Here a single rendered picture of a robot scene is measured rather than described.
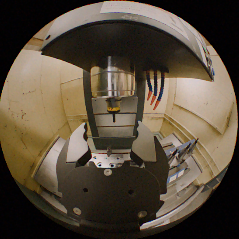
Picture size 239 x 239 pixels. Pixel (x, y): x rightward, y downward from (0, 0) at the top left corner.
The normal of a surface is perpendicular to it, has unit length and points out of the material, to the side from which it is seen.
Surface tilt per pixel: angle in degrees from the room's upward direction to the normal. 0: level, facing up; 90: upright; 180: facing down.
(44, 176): 24
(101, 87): 90
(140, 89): 90
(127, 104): 90
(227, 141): 88
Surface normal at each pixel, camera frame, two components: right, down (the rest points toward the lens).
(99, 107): 0.05, 0.46
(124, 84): 0.42, 0.40
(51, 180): 0.40, -0.83
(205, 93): -1.00, 0.03
